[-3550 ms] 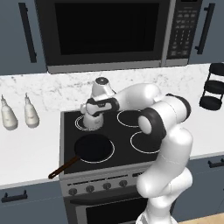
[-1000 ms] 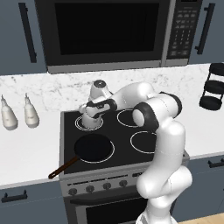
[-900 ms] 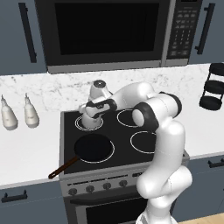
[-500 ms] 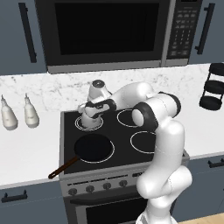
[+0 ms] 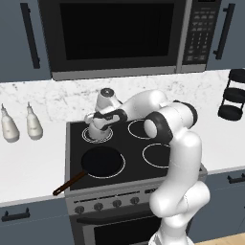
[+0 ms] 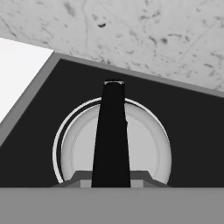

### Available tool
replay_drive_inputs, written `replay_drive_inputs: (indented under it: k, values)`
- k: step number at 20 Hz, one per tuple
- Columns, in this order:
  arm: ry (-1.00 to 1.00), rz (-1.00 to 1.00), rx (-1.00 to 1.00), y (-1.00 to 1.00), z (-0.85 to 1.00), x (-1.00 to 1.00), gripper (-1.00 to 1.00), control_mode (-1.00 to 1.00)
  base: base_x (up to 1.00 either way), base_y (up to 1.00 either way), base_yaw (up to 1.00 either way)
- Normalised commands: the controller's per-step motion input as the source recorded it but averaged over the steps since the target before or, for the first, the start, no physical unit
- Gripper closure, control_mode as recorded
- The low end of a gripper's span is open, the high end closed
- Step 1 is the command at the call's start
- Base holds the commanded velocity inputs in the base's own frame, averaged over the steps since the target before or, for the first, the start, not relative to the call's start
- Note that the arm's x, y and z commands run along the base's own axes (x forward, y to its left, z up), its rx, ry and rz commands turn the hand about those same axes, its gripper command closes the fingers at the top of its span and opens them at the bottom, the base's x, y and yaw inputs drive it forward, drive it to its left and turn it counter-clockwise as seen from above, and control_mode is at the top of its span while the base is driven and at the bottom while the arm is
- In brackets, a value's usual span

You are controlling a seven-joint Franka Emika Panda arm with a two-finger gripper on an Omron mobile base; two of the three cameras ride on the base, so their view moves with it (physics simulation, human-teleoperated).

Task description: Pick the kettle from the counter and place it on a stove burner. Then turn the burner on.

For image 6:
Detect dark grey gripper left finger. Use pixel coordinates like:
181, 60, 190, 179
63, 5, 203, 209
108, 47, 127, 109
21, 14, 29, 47
52, 171, 95, 188

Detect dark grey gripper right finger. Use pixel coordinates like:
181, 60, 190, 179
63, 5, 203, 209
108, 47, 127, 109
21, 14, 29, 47
129, 171, 172, 188

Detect black hob with grey frame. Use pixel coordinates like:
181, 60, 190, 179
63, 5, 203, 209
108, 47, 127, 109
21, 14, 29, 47
0, 51, 224, 188

